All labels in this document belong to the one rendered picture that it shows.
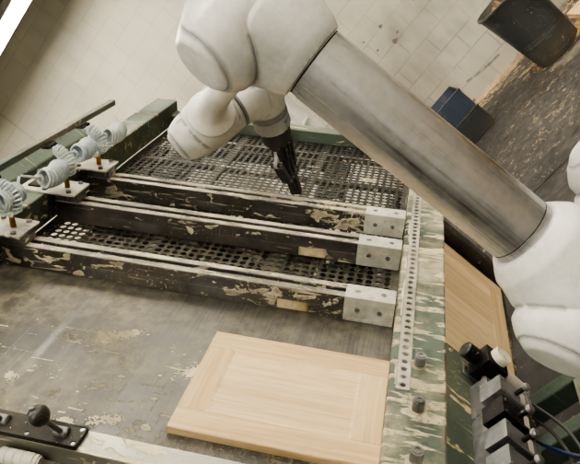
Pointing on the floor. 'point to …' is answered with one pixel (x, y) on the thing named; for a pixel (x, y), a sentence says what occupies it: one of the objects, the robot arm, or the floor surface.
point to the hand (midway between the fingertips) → (294, 183)
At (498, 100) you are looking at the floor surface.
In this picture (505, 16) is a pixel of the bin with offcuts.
